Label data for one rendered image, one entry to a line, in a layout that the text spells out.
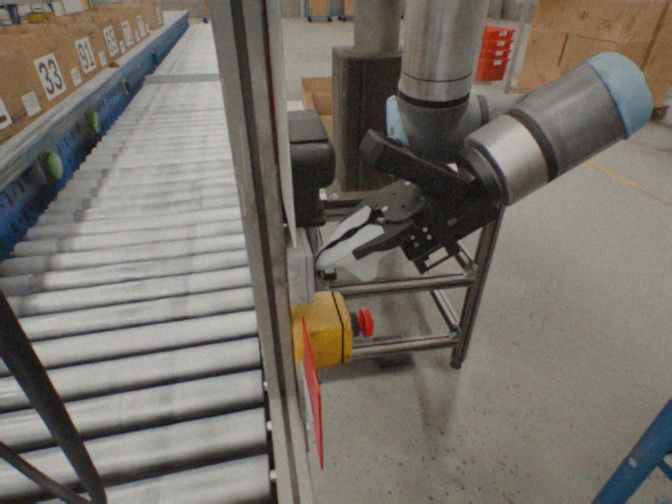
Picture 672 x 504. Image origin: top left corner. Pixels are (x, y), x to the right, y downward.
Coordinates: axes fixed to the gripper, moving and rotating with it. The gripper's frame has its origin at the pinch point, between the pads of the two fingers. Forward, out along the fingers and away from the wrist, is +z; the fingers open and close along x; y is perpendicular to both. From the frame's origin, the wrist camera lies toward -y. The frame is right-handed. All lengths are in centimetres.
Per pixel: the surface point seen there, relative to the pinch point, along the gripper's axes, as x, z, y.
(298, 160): 0.7, -4.1, -10.7
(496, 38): 506, -267, 203
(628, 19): 296, -277, 166
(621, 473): -18.9, -17.2, 39.8
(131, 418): -0.5, 33.3, 6.1
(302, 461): -11.4, 14.6, 16.0
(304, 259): -3.4, 0.7, -3.1
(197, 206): 58, 29, 8
